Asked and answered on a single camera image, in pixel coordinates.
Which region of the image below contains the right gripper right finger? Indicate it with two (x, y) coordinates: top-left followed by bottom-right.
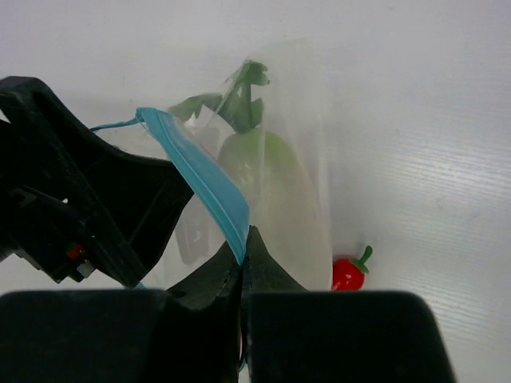
(242, 226), (307, 294)

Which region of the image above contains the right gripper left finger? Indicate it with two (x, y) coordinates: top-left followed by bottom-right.
(167, 243), (242, 311)

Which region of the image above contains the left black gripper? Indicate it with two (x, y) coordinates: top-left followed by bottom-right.
(1, 76), (192, 287)

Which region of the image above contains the white radish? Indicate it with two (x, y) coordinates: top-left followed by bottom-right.
(169, 60), (332, 290)

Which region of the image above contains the red chili pepper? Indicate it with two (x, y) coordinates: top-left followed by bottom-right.
(331, 246), (373, 291)

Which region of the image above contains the clear zip top bag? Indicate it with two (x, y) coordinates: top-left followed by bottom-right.
(95, 40), (332, 290)

